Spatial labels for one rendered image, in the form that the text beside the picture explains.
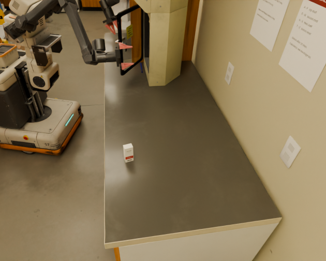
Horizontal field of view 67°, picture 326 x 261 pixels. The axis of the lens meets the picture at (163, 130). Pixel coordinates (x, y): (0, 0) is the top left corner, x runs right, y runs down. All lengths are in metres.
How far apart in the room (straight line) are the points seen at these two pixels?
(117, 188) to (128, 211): 0.12
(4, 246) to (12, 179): 0.61
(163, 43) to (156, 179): 0.85
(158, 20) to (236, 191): 1.02
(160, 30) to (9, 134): 1.71
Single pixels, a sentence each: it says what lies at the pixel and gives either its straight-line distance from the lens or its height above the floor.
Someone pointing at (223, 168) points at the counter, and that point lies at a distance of 1.22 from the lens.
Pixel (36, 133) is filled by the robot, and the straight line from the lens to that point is 2.51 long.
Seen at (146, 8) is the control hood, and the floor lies 1.43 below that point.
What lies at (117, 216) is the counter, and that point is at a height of 0.94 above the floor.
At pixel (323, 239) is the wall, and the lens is 1.06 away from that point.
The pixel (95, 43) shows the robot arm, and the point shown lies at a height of 1.27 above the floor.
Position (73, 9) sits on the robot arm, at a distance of 1.67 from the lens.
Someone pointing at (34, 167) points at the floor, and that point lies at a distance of 2.61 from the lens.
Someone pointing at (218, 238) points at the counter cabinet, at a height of 0.84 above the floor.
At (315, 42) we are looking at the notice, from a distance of 0.98.
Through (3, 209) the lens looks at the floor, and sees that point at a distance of 2.42.
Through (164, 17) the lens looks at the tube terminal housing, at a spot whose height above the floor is 1.39.
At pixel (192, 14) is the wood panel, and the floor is 1.29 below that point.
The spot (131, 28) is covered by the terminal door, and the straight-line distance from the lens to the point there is 1.73.
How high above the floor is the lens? 1.83
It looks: 41 degrees down
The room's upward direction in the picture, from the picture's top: 4 degrees clockwise
